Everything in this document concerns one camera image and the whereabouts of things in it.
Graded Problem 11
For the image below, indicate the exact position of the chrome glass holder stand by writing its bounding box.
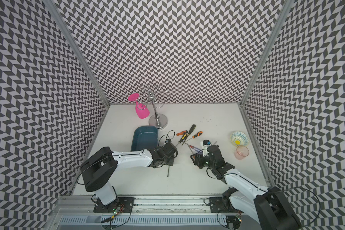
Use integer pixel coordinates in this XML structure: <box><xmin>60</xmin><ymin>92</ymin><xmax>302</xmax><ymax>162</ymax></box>
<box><xmin>139</xmin><ymin>84</ymin><xmax>169</xmax><ymax>130</ymax></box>

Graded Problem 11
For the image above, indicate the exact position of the pink plastic wine glass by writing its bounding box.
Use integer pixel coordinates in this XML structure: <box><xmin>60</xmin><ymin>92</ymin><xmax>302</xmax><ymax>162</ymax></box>
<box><xmin>128</xmin><ymin>93</ymin><xmax>150</xmax><ymax>119</ymax></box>

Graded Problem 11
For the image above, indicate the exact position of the teal plastic storage box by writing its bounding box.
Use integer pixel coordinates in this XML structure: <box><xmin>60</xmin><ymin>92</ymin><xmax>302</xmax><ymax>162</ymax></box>
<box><xmin>130</xmin><ymin>126</ymin><xmax>158</xmax><ymax>151</ymax></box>

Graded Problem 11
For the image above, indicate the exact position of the black yellow phillips screwdriver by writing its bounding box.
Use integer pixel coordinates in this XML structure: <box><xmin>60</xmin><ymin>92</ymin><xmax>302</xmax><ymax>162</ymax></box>
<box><xmin>175</xmin><ymin>133</ymin><xmax>189</xmax><ymax>147</ymax></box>

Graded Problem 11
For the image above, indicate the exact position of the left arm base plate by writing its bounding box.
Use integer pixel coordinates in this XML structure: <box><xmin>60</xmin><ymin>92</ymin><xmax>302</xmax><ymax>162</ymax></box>
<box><xmin>93</xmin><ymin>197</ymin><xmax>135</xmax><ymax>213</ymax></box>

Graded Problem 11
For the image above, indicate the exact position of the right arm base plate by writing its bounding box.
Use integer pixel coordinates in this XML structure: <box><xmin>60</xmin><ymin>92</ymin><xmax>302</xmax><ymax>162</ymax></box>
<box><xmin>209</xmin><ymin>197</ymin><xmax>239</xmax><ymax>213</ymax></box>

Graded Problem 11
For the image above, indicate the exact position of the black yellow long screwdriver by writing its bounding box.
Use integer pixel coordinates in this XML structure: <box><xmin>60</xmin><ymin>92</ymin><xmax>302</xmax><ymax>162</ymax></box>
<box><xmin>183</xmin><ymin>125</ymin><xmax>196</xmax><ymax>144</ymax></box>

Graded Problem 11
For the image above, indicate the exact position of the pink transparent cup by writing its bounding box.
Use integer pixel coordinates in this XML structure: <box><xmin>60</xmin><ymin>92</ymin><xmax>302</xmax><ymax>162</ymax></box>
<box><xmin>234</xmin><ymin>146</ymin><xmax>249</xmax><ymax>160</ymax></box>

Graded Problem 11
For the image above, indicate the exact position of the orange black short screwdriver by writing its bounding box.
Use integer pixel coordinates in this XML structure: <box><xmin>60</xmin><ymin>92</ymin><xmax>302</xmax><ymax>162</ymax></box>
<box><xmin>192</xmin><ymin>131</ymin><xmax>203</xmax><ymax>139</ymax></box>

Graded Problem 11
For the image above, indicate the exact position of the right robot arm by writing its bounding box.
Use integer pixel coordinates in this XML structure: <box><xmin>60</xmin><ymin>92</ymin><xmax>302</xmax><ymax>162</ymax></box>
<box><xmin>190</xmin><ymin>145</ymin><xmax>302</xmax><ymax>230</ymax></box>

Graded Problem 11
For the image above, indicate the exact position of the aluminium front rail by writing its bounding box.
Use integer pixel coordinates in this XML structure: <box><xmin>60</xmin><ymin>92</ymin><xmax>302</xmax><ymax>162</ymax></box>
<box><xmin>50</xmin><ymin>195</ymin><xmax>279</xmax><ymax>216</ymax></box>

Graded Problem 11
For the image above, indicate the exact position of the small orange handle screwdriver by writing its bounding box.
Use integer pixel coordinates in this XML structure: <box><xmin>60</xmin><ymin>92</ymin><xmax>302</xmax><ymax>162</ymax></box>
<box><xmin>173</xmin><ymin>130</ymin><xmax>188</xmax><ymax>137</ymax></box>

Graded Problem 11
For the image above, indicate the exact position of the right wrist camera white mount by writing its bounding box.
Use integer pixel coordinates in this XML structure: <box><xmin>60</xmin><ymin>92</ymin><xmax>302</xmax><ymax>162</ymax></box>
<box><xmin>201</xmin><ymin>140</ymin><xmax>211</xmax><ymax>157</ymax></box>

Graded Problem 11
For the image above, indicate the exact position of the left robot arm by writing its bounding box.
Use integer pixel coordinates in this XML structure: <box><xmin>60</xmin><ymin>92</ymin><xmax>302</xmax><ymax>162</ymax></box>
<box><xmin>80</xmin><ymin>142</ymin><xmax>178</xmax><ymax>206</ymax></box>

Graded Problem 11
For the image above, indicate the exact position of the patterned ceramic bowl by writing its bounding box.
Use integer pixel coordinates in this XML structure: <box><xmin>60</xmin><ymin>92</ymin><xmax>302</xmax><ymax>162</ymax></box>
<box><xmin>230</xmin><ymin>131</ymin><xmax>250</xmax><ymax>147</ymax></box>

